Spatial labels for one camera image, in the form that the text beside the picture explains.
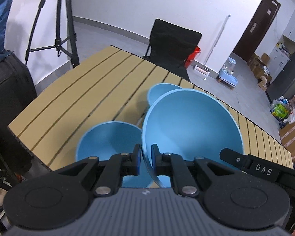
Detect blue bowl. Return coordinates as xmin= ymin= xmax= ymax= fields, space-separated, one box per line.
xmin=142 ymin=88 xmax=244 ymax=188
xmin=76 ymin=121 xmax=152 ymax=188
xmin=147 ymin=83 xmax=181 ymax=106

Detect white kitchen cabinets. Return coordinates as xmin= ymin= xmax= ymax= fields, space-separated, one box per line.
xmin=267 ymin=11 xmax=295 ymax=83

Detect large cardboard box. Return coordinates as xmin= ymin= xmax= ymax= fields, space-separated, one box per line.
xmin=279 ymin=122 xmax=295 ymax=161

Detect green snack bag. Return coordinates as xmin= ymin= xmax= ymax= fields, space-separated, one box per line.
xmin=271 ymin=103 xmax=289 ymax=119

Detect dark grey refrigerator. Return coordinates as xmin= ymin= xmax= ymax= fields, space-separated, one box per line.
xmin=266 ymin=52 xmax=295 ymax=103

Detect white mop pole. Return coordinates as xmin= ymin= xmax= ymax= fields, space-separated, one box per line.
xmin=194 ymin=14 xmax=231 ymax=80

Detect blue pet water feeder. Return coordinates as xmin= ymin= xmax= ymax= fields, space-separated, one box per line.
xmin=217 ymin=57 xmax=238 ymax=90

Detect cardboard boxes by door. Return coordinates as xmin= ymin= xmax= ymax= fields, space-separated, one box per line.
xmin=247 ymin=53 xmax=272 ymax=91

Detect red bucket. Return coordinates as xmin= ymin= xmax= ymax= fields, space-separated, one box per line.
xmin=184 ymin=46 xmax=201 ymax=69

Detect black folding chair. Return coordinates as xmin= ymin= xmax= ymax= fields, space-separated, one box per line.
xmin=143 ymin=19 xmax=202 ymax=82

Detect dark brown door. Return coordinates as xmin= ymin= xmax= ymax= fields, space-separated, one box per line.
xmin=233 ymin=0 xmax=281 ymax=62

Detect black camera tripod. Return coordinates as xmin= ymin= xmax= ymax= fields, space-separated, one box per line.
xmin=25 ymin=0 xmax=80 ymax=68

